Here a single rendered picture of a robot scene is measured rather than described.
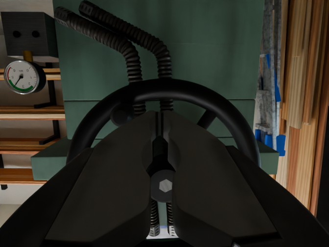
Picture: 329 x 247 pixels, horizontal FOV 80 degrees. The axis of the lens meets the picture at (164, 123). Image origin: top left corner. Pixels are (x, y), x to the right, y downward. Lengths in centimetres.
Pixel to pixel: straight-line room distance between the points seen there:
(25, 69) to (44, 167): 23
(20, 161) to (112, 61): 365
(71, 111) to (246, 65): 41
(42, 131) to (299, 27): 344
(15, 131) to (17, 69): 345
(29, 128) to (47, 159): 322
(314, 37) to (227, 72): 144
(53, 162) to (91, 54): 26
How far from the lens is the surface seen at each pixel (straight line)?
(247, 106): 50
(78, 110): 49
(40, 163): 56
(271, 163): 57
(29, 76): 45
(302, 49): 189
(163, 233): 48
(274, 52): 142
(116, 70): 46
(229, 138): 50
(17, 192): 432
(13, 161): 410
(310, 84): 186
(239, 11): 50
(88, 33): 36
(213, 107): 27
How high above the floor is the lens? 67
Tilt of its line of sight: 12 degrees up
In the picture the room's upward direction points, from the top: 180 degrees clockwise
